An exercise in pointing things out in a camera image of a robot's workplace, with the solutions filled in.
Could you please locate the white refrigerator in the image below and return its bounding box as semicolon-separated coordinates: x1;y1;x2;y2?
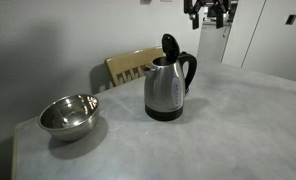
197;23;230;62

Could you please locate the wooden chair behind table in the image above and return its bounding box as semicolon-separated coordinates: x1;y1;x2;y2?
105;46;163;87

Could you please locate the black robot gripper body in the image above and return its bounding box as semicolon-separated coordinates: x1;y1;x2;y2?
184;0;231;14

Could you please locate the stainless steel mixing bowl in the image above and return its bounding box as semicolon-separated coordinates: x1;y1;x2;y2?
37;94;99;141

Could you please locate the black wall switch plate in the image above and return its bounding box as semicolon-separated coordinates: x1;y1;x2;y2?
286;14;296;25

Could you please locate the stainless steel electric kettle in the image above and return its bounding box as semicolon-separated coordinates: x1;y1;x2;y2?
143;34;197;121

